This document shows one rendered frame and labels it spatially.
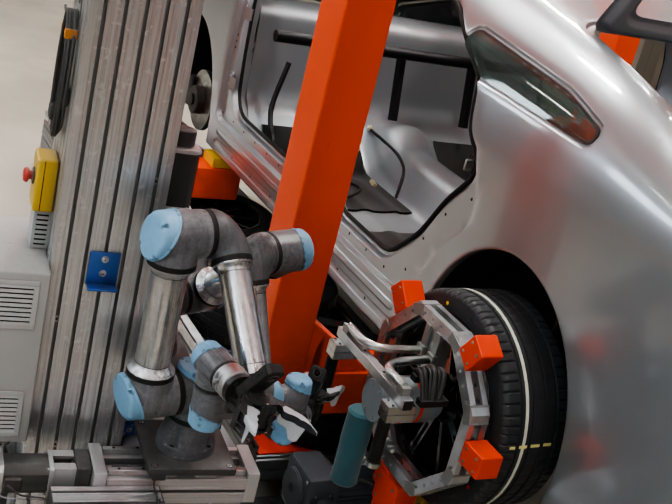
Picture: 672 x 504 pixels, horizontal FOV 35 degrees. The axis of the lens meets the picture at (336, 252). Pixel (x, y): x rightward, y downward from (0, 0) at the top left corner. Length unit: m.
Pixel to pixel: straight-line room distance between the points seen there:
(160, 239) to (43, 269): 0.34
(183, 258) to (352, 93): 0.96
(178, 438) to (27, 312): 0.48
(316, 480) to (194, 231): 1.35
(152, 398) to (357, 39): 1.20
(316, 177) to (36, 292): 1.01
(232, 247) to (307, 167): 0.78
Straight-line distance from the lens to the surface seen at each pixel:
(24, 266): 2.62
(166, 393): 2.62
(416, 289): 3.30
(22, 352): 2.70
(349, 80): 3.17
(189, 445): 2.73
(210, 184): 5.33
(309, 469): 3.59
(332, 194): 3.28
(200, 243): 2.45
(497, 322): 3.09
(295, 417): 2.20
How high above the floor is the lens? 2.33
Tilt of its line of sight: 21 degrees down
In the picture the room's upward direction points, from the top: 14 degrees clockwise
